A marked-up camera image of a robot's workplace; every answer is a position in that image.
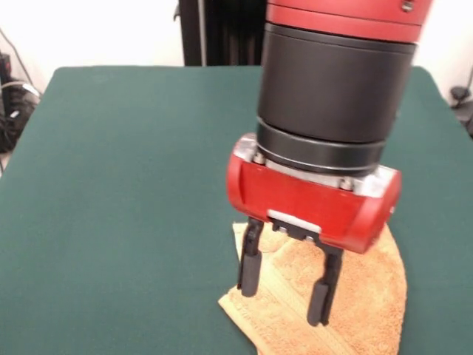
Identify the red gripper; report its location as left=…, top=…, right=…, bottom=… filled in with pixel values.
left=225, top=132, right=403, bottom=327

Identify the orange terry towel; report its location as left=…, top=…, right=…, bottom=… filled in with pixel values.
left=217, top=217, right=409, bottom=355

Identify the dark green table cloth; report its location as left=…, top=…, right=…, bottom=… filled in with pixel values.
left=0, top=65, right=473, bottom=355

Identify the black equipment base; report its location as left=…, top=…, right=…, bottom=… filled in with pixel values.
left=457, top=106, right=473, bottom=141

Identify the black power adapter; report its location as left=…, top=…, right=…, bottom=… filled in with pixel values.
left=0, top=53, right=12, bottom=81

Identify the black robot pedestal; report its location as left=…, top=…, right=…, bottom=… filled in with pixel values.
left=178, top=0, right=268, bottom=67

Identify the black cable bundle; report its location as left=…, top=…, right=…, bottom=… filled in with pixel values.
left=0, top=73, right=42, bottom=155

